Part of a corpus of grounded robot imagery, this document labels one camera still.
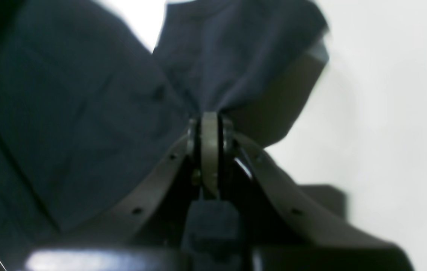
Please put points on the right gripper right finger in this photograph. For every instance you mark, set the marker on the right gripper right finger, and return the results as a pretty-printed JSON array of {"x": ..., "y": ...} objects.
[{"x": 317, "y": 239}]

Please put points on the black T-shirt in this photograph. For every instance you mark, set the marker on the black T-shirt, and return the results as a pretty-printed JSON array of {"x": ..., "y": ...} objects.
[{"x": 86, "y": 111}]

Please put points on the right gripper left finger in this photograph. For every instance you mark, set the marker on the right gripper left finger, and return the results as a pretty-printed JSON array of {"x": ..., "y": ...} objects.
[{"x": 121, "y": 223}]

